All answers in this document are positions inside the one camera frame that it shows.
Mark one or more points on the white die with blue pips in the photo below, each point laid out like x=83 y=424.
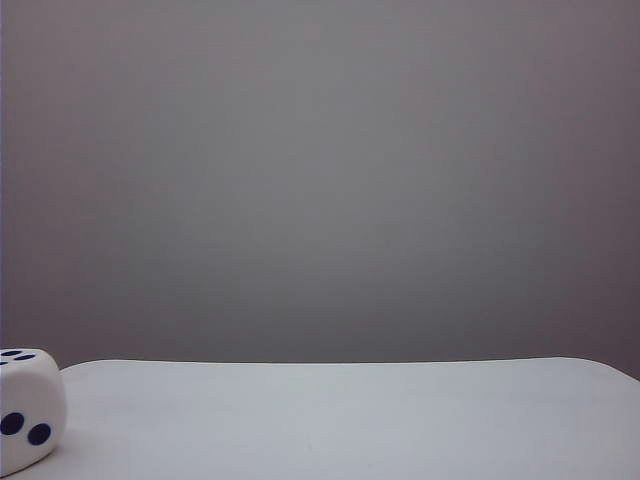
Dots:
x=30 y=400

